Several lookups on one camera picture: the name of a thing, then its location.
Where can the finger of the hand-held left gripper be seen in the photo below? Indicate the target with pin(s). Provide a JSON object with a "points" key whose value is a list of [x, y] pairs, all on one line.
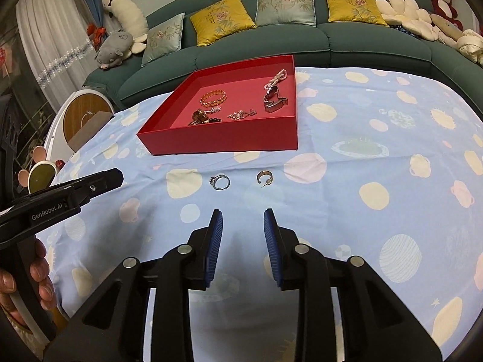
{"points": [[100, 183], [214, 249]]}

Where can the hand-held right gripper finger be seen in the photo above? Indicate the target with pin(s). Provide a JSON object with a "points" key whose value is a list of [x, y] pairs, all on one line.
{"points": [[272, 249]]}

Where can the hoop earring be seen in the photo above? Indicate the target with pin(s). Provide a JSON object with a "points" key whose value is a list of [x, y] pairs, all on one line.
{"points": [[258, 177]]}

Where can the red cardboard box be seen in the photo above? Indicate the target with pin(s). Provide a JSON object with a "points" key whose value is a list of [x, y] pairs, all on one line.
{"points": [[226, 139]]}

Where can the gold wristwatch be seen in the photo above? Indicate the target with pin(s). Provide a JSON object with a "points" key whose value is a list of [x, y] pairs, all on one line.
{"points": [[197, 117]]}

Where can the silver wristwatch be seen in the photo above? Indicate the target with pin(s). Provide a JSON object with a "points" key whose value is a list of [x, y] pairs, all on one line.
{"points": [[275, 103]]}

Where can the person's left hand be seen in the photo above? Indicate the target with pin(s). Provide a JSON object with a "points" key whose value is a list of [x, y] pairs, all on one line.
{"points": [[39, 267]]}

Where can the white round wooden-disc appliance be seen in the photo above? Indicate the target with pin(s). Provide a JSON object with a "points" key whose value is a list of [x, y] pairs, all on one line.
{"points": [[75, 113]]}

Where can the blue planet-print tablecloth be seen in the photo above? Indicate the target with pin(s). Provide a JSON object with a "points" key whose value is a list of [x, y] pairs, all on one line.
{"points": [[339, 215]]}

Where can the dark glass cabinet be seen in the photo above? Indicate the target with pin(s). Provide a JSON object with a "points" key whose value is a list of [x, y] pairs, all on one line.
{"points": [[19, 128]]}

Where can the grey pig plush toy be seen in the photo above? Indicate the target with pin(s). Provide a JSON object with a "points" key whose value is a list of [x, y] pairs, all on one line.
{"points": [[115, 49]]}

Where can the red bow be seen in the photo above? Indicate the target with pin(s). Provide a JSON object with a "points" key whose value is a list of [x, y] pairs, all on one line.
{"points": [[96, 34]]}

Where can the white sheer curtain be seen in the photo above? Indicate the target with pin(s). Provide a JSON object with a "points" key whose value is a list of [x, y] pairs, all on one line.
{"points": [[56, 34]]}

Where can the grey-green embroidered cushion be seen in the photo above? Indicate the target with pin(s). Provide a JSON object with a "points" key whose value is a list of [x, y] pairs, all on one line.
{"points": [[285, 5], [164, 39]]}

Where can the white cow plush toy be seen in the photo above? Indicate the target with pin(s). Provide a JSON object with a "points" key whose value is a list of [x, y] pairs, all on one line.
{"points": [[128, 13]]}

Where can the dark green sofa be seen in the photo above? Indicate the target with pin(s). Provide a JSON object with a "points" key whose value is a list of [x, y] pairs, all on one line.
{"points": [[245, 52]]}

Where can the yellow embroidered cushion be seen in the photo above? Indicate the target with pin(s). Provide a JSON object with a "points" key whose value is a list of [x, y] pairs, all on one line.
{"points": [[351, 5], [222, 19]]}

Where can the dark patterned cloth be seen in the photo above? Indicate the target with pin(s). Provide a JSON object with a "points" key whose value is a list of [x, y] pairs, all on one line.
{"points": [[403, 30]]}

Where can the cream flower-shaped cushion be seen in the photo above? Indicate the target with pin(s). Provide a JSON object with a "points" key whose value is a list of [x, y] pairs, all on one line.
{"points": [[407, 17]]}

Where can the brown plush pillow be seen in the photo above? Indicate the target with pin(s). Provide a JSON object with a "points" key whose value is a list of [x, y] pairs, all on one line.
{"points": [[447, 26]]}

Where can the cream bundled blanket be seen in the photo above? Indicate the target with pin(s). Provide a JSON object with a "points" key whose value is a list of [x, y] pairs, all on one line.
{"points": [[468, 43]]}

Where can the red monkey plush toy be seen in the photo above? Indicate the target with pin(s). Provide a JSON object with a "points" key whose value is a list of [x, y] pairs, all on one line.
{"points": [[439, 0]]}

